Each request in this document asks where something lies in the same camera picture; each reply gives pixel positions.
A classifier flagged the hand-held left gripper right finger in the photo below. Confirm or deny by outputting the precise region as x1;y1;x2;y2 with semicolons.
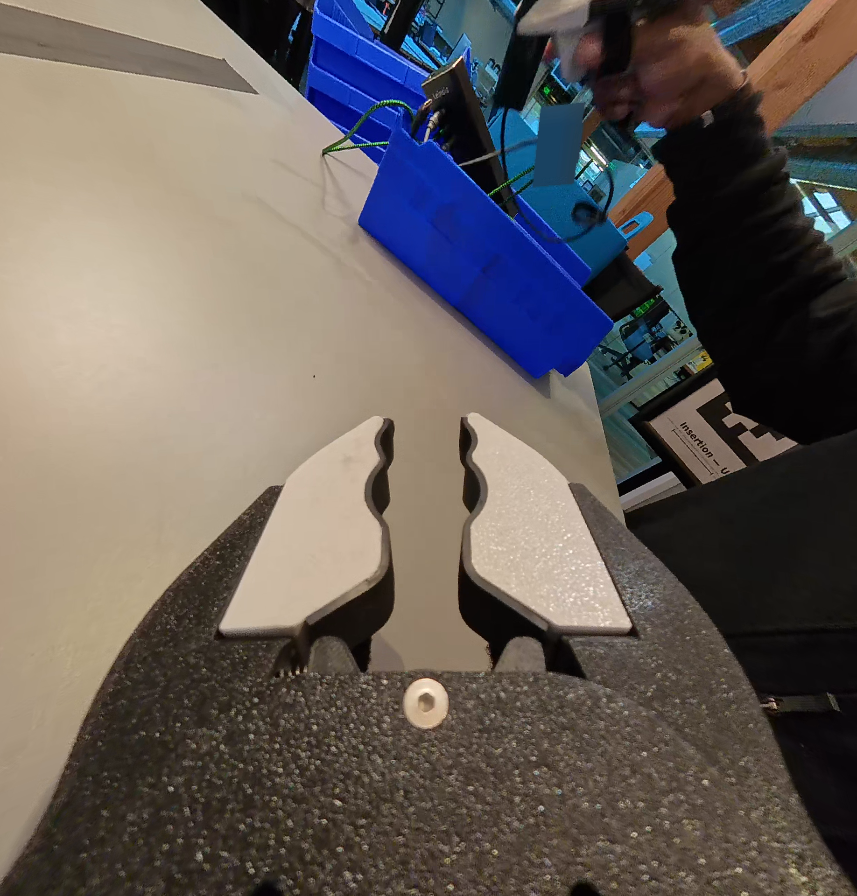
458;412;634;641

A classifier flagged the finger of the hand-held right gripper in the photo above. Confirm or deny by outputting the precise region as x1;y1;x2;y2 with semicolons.
514;0;590;39
549;31;593;84

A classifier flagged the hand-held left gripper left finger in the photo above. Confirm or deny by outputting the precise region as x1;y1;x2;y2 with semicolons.
218;415;396;641

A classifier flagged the large black USB hub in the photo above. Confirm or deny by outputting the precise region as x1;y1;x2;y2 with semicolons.
421;56;520;218

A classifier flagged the green braided cable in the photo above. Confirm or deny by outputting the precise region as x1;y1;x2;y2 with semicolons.
322;99;536;202

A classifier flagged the blue plastic bin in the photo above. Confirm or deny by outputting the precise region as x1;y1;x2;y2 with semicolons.
358;115;615;379
306;66;401;165
309;0;433;78

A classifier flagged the person's right forearm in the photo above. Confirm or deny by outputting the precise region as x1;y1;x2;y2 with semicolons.
653;87;857;442

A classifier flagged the grey desk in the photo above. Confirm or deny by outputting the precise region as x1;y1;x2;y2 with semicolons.
0;0;625;896

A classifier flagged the black framed sign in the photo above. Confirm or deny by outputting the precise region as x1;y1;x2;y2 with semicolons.
642;378;802;487

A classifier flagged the black USB cable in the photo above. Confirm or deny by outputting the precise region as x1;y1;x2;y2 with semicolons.
502;105;627;281

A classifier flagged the wooden post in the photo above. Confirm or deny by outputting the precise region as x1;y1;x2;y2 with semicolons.
607;0;857;225

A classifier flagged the dark desk cable flap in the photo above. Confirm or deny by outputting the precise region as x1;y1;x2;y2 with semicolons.
0;14;259;95

